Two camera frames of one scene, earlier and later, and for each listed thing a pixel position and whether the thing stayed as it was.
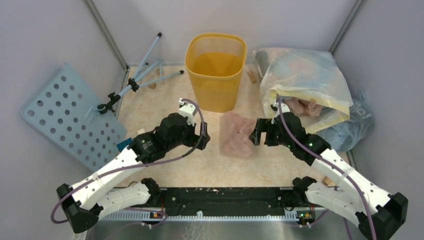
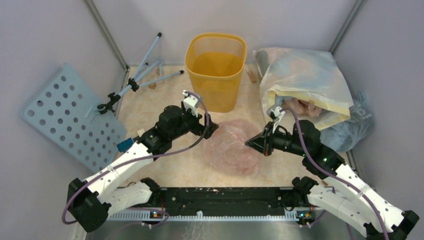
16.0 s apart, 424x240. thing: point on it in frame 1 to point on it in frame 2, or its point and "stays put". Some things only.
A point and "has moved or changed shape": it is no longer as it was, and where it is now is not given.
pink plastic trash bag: (234, 133) has moved or changed shape
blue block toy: (121, 145) stays put
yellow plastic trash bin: (216, 61) stays put
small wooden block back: (252, 76) stays put
